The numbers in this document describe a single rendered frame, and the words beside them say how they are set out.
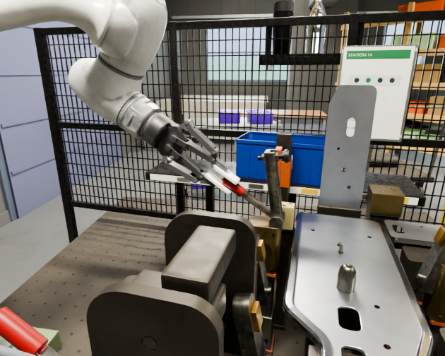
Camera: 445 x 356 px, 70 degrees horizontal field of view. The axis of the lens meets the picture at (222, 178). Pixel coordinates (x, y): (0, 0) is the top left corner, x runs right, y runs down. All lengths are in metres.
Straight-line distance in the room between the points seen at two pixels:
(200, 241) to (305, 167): 0.71
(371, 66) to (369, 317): 0.84
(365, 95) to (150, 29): 0.56
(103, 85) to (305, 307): 0.58
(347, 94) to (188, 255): 0.69
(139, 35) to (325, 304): 0.60
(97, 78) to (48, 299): 0.73
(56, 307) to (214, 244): 0.84
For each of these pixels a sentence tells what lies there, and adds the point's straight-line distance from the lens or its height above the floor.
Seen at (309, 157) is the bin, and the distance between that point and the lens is 1.03.
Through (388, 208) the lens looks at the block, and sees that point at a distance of 0.98.
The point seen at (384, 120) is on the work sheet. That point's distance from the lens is 1.23.
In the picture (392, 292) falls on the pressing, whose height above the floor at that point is 1.00.
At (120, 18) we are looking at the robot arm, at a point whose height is 1.46.
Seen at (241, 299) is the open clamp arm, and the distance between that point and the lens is 0.42.
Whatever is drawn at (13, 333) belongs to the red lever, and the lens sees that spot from 0.38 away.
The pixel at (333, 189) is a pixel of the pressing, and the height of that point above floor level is 1.05.
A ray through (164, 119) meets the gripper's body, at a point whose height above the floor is 1.27.
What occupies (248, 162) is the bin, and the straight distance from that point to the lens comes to 1.07.
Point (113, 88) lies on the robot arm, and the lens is 0.73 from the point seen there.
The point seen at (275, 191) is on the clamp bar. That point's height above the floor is 1.13.
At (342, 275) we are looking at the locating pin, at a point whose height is 1.03.
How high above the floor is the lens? 1.37
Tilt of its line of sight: 18 degrees down
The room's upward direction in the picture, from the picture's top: straight up
